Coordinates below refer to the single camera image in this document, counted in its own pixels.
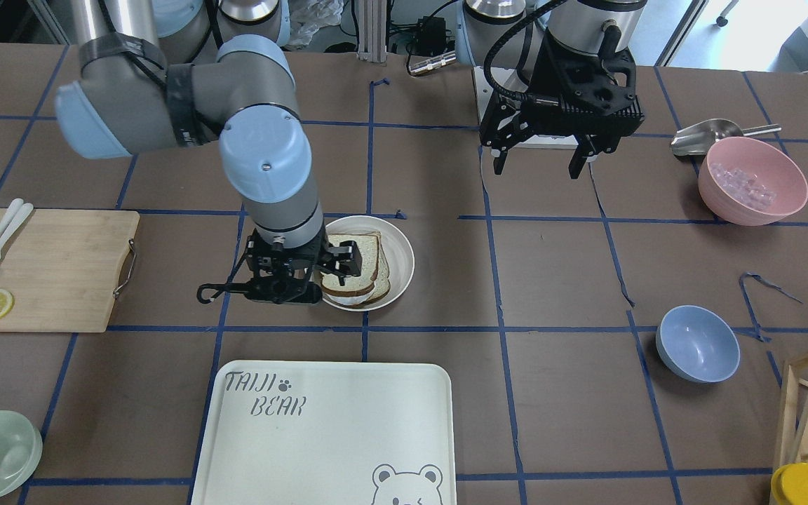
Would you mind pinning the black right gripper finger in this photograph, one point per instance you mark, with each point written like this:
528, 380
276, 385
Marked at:
343, 260

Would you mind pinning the blue bowl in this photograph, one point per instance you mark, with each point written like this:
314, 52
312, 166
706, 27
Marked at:
697, 345

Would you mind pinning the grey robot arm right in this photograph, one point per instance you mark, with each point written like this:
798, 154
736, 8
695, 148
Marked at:
157, 75

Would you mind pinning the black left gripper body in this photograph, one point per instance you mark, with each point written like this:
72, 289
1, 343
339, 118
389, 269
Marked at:
532, 83

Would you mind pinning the yellow cup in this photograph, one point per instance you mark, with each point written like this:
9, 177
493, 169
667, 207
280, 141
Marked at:
789, 484

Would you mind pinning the wooden cutting board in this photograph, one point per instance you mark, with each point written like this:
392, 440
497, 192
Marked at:
63, 266

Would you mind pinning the bread slice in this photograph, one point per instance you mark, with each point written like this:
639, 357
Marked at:
379, 287
368, 246

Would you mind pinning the metal scoop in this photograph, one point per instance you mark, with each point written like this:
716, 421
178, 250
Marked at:
696, 139

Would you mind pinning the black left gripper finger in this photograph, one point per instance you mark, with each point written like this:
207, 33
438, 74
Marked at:
588, 147
501, 143

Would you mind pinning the cream bear tray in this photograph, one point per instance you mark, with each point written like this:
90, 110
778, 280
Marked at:
307, 432

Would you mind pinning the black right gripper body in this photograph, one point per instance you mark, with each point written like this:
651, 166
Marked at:
343, 257

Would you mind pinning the pink bowl with ice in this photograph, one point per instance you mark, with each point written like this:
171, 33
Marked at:
751, 183

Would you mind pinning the cream round plate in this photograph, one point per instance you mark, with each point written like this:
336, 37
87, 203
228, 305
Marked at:
398, 253

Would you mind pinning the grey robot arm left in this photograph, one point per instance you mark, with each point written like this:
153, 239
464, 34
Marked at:
515, 30

